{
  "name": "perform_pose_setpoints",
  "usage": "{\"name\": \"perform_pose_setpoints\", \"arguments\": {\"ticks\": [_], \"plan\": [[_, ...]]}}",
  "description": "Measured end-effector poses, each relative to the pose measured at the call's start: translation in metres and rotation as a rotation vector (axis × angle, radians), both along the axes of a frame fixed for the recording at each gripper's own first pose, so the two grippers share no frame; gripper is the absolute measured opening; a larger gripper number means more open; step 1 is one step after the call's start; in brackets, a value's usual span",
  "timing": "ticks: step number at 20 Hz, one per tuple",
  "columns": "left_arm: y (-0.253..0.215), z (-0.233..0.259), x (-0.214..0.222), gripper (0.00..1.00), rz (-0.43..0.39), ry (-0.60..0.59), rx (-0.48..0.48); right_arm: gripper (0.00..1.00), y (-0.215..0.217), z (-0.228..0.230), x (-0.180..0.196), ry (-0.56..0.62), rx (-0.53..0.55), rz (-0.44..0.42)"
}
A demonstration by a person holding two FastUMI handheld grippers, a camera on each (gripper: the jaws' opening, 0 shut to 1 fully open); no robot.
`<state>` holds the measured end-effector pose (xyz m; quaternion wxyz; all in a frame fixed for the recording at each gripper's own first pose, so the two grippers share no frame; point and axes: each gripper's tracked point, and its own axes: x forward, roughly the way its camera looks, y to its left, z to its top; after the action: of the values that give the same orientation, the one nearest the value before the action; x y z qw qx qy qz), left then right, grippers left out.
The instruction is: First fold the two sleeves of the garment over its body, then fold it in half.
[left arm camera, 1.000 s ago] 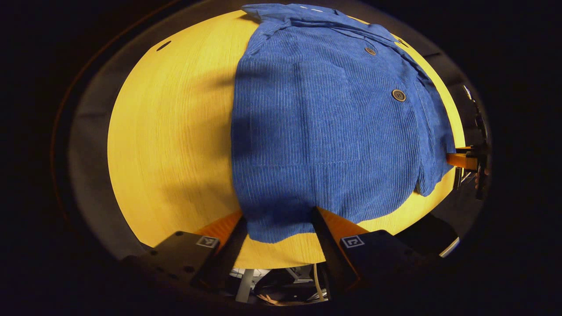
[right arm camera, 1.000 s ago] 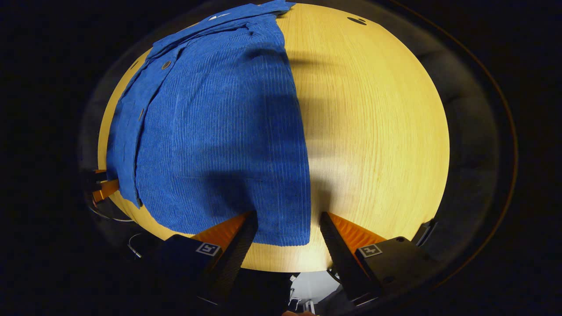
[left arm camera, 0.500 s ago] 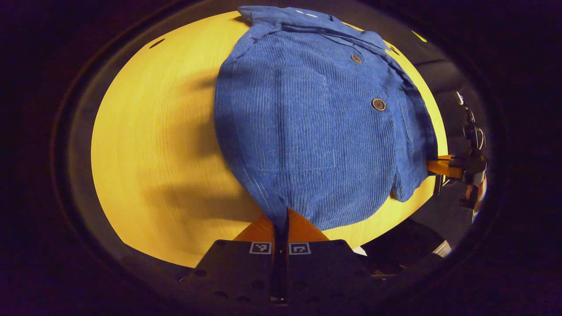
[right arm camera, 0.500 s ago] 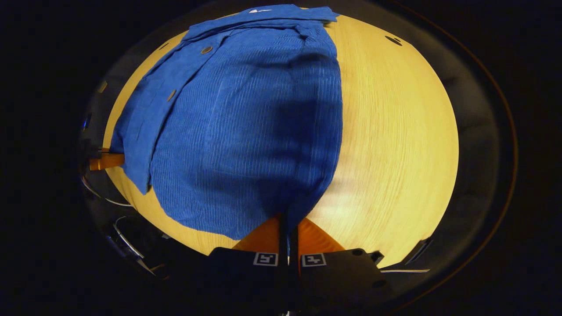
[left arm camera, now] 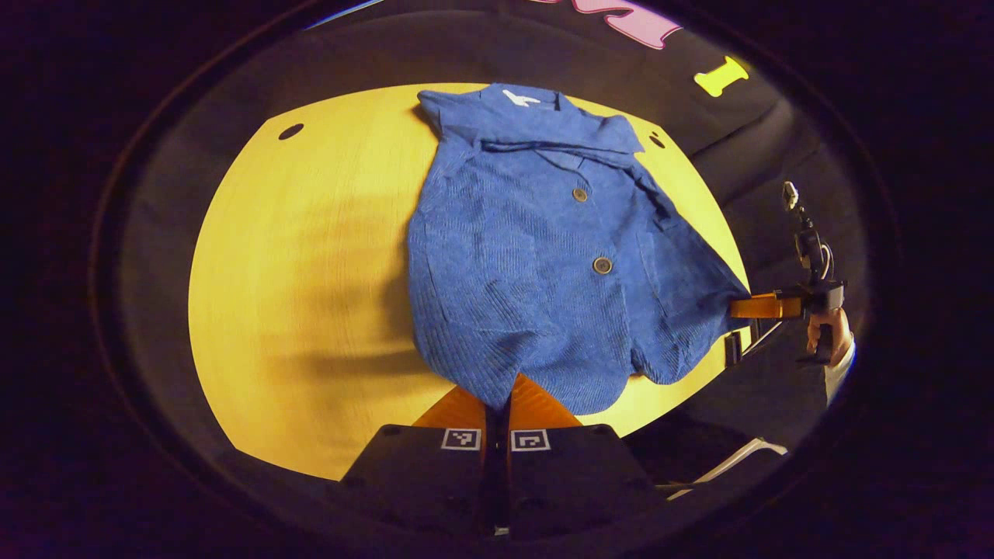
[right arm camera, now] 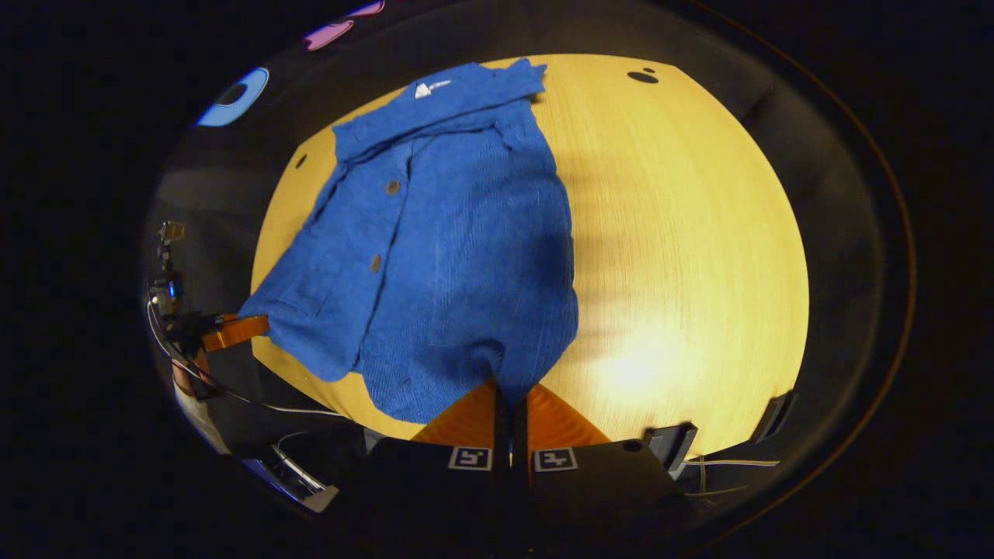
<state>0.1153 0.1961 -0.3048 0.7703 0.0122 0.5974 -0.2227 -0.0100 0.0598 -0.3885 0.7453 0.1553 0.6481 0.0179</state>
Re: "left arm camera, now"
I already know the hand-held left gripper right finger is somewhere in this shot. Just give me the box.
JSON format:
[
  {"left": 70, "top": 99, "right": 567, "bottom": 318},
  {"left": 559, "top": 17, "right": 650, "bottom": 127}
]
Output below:
[{"left": 506, "top": 373, "right": 670, "bottom": 540}]

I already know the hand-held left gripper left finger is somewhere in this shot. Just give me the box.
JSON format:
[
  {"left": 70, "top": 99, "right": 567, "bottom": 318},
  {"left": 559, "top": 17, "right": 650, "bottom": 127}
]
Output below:
[{"left": 339, "top": 386, "right": 499, "bottom": 538}]

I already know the blue button shirt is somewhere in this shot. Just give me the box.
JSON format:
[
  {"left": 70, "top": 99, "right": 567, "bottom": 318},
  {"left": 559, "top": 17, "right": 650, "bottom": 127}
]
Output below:
[{"left": 406, "top": 82, "right": 752, "bottom": 416}]

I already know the white strip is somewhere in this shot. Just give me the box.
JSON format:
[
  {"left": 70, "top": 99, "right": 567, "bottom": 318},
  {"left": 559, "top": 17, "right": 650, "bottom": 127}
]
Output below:
[{"left": 666, "top": 438, "right": 788, "bottom": 502}]

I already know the black backdrop cloth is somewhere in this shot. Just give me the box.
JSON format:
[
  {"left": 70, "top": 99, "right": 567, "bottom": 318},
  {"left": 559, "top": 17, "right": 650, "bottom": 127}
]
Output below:
[{"left": 92, "top": 0, "right": 874, "bottom": 536}]

